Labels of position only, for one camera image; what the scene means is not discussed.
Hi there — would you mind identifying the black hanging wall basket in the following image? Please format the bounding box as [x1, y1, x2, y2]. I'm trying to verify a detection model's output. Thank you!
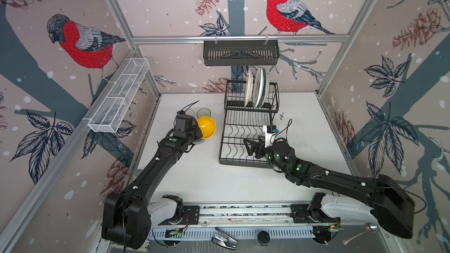
[203, 40, 280, 66]

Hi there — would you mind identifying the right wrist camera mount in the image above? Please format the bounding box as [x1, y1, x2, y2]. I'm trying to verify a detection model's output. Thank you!
[262, 125, 278, 148]

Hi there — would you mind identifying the pale green plate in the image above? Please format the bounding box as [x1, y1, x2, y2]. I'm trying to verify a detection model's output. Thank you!
[262, 69, 270, 106]

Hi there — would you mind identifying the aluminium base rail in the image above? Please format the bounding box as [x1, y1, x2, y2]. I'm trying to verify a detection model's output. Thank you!
[147, 202, 341, 247]

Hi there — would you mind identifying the black round knob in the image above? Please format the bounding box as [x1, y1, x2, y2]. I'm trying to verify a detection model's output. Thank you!
[257, 231, 271, 247]

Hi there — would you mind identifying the white wire mesh shelf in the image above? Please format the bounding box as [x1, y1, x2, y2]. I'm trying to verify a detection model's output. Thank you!
[88, 57, 150, 133]

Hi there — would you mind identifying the cream white plate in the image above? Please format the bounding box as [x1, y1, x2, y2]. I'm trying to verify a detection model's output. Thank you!
[244, 70, 254, 107]

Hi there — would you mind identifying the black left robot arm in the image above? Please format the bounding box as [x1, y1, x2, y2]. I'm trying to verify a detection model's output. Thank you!
[101, 111, 203, 249]

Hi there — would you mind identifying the clear glass tumbler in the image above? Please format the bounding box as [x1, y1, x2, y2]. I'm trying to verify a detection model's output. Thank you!
[186, 109, 196, 117]

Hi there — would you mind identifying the metal spoon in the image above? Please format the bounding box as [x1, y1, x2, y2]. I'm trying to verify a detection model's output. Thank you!
[342, 223, 378, 246]

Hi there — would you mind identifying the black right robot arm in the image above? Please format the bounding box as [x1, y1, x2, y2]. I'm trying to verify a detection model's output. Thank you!
[243, 137, 415, 239]

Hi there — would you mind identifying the green glass tumbler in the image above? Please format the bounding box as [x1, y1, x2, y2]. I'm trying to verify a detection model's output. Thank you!
[196, 108, 212, 118]

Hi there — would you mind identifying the white plate blue rim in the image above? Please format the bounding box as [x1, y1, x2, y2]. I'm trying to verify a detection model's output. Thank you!
[253, 67, 265, 108]

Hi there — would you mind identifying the black two-tier dish rack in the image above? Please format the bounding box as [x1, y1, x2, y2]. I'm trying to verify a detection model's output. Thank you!
[219, 80, 280, 169]

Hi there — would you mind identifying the yellow bowl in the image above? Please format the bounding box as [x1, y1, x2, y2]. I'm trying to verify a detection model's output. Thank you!
[197, 117, 217, 140]

